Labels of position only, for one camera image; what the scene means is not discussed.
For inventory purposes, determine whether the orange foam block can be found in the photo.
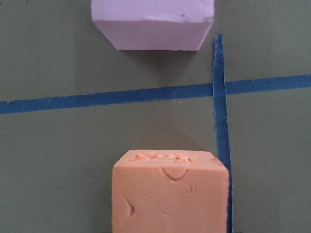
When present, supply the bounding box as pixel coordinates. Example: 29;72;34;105
112;150;229;233

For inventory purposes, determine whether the brown paper table cover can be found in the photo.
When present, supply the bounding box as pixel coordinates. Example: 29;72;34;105
0;0;311;233

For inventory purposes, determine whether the pink foam block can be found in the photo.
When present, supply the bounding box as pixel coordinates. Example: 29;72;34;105
91;0;214;51

